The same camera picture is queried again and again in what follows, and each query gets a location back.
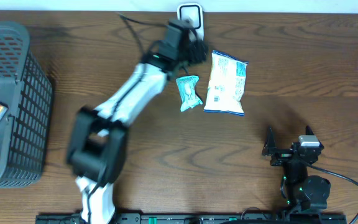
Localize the white barcode scanner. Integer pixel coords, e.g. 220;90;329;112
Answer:
177;3;204;40

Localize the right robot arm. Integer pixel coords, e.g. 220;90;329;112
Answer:
262;126;331;218

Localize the grey plastic shopping basket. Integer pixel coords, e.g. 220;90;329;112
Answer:
0;22;53;188

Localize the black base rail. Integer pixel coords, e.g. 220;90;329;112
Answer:
35;211;347;224

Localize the white blue snack bag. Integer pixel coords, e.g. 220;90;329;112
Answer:
203;50;249;116

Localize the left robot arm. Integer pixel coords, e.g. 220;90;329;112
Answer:
66;19;208;223

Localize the teal candy pouch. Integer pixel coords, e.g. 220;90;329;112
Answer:
176;75;203;112

